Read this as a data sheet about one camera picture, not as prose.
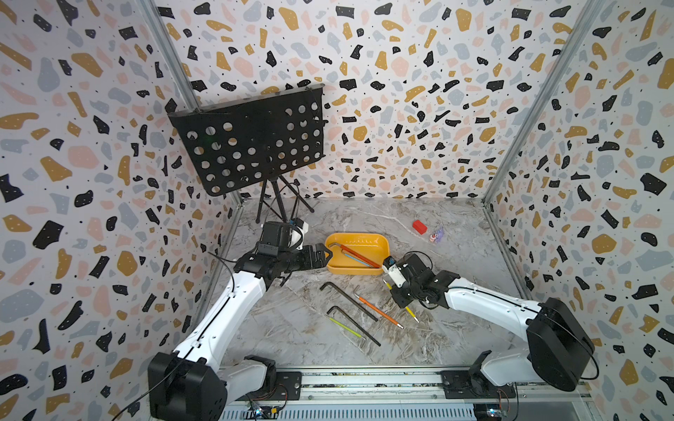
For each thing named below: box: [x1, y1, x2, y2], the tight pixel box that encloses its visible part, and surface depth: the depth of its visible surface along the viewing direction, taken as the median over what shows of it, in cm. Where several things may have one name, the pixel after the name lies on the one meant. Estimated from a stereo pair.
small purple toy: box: [430, 228, 445, 243], surface depth 108 cm
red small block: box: [412, 219, 428, 236], surface depth 112 cm
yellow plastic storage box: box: [324, 232, 390, 277], surface depth 105 cm
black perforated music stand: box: [167, 83, 328, 222], surface depth 76 cm
